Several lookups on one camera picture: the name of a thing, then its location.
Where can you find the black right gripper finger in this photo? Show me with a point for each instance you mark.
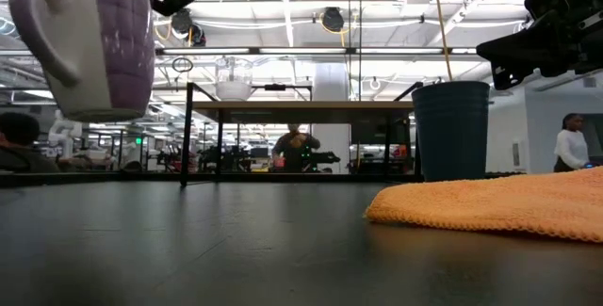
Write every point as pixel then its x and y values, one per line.
pixel 523 52

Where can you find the clear glass mug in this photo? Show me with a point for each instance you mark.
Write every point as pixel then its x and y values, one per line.
pixel 234 85

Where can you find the dark blue plastic cup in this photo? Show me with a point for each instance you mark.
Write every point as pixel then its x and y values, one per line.
pixel 450 132

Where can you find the wooden shelf with black legs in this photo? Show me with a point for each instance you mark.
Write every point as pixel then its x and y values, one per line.
pixel 301 106

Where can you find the person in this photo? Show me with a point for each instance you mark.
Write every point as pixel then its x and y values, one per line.
pixel 294 148
pixel 21 146
pixel 571 148

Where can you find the ceiling light strip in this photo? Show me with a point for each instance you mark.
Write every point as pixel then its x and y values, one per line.
pixel 301 51

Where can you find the yellow-orange cloth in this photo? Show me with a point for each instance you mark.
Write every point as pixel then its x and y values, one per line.
pixel 494 202

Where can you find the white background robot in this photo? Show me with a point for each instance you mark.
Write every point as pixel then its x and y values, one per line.
pixel 63 132

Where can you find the white pillar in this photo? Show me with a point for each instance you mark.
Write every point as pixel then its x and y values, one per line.
pixel 332 136

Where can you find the black aluminium table frame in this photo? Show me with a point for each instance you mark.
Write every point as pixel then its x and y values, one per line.
pixel 94 179

